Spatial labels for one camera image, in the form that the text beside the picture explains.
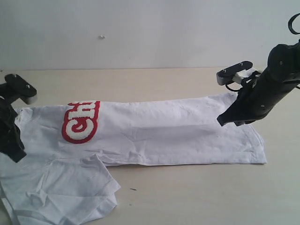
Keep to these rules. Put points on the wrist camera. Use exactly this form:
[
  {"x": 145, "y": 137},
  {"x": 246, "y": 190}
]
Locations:
[
  {"x": 18, "y": 88},
  {"x": 226, "y": 75}
]

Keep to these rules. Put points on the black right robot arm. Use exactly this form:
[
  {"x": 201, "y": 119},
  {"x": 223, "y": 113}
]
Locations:
[{"x": 282, "y": 61}]

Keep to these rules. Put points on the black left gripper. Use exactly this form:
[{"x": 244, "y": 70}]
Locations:
[{"x": 10, "y": 140}]

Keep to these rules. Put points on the white t-shirt red lettering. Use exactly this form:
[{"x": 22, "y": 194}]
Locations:
[{"x": 63, "y": 180}]

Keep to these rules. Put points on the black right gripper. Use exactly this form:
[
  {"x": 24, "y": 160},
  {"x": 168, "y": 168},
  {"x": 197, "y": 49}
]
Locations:
[{"x": 261, "y": 100}]

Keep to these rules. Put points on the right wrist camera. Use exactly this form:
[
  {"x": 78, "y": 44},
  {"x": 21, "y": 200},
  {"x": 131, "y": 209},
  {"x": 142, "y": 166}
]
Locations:
[{"x": 226, "y": 75}]

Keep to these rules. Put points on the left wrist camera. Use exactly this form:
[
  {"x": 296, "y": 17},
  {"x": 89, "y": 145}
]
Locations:
[{"x": 18, "y": 88}]

